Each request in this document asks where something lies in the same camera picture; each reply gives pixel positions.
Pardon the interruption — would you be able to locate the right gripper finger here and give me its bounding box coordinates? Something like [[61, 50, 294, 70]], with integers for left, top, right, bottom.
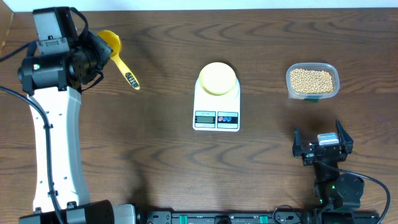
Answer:
[[336, 119, 354, 154], [292, 126, 303, 157]]

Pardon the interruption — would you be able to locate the yellow measuring scoop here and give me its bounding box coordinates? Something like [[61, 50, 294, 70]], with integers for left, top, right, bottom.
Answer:
[[97, 30, 141, 90]]

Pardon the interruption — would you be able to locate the white digital kitchen scale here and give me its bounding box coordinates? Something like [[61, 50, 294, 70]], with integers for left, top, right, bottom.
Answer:
[[192, 78, 241, 132]]

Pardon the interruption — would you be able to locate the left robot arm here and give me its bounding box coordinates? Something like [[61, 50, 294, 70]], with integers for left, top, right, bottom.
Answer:
[[18, 7, 137, 223]]

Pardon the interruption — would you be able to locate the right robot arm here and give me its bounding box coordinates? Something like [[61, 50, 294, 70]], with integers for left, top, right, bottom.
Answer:
[[292, 120, 364, 211]]

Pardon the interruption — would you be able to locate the yellow bowl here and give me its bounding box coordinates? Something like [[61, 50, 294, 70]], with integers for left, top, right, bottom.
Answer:
[[198, 62, 236, 96]]

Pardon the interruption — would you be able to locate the soybeans pile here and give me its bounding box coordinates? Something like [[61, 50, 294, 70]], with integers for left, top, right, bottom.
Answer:
[[290, 68, 333, 94]]

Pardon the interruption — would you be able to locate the clear plastic container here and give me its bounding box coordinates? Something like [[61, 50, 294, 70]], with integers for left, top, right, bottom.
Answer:
[[286, 63, 340, 101]]

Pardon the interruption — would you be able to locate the right black cable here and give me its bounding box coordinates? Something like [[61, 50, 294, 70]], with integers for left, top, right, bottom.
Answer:
[[313, 157, 391, 224]]

